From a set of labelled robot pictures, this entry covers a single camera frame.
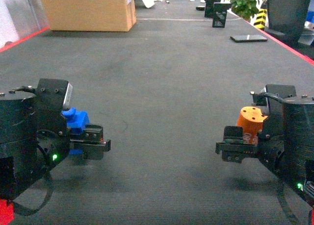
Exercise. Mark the black box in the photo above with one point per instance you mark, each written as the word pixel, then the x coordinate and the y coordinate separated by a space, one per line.
pixel 220 14
pixel 209 8

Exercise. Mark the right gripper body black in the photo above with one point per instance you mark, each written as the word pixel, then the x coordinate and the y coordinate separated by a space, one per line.
pixel 271 145

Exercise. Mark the large cardboard box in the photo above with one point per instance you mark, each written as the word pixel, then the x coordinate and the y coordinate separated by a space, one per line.
pixel 90 15

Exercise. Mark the black flat phone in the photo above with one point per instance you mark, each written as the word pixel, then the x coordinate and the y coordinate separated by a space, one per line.
pixel 248 38

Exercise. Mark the green potted plant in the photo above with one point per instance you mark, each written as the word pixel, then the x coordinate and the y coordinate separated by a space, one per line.
pixel 246 9

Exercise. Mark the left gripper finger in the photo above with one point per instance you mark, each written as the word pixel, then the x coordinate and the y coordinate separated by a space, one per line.
pixel 91 134
pixel 90 151

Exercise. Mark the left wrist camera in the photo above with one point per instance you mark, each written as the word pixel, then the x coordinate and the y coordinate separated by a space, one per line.
pixel 53 94

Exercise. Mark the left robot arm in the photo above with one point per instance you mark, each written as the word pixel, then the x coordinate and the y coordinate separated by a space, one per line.
pixel 19 165

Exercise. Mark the orange cylinder cap 4680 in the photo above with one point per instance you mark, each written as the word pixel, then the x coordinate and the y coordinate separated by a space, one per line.
pixel 251 120

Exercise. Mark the black box near front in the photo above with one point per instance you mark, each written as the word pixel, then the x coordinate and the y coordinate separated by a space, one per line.
pixel 220 14

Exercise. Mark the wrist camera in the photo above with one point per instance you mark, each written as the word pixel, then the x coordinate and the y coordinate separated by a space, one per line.
pixel 268 99
pixel 53 94

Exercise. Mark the yellow black striped post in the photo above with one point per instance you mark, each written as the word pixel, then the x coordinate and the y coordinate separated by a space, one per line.
pixel 260 19

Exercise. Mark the black mesh office chair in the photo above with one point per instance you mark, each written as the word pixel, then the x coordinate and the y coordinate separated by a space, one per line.
pixel 286 19

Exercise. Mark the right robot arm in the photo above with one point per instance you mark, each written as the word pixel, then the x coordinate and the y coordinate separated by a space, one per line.
pixel 285 143

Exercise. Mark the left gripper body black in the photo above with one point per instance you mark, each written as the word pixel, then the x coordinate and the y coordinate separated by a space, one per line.
pixel 53 137

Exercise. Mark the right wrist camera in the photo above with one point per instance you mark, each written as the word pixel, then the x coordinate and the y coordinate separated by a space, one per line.
pixel 268 99

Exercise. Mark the black box behind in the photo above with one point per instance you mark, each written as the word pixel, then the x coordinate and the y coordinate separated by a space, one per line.
pixel 209 8

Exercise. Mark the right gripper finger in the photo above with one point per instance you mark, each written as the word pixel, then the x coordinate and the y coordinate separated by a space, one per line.
pixel 233 135
pixel 235 152

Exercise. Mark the blue bottle-shaped block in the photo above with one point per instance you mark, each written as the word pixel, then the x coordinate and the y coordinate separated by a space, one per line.
pixel 76 120

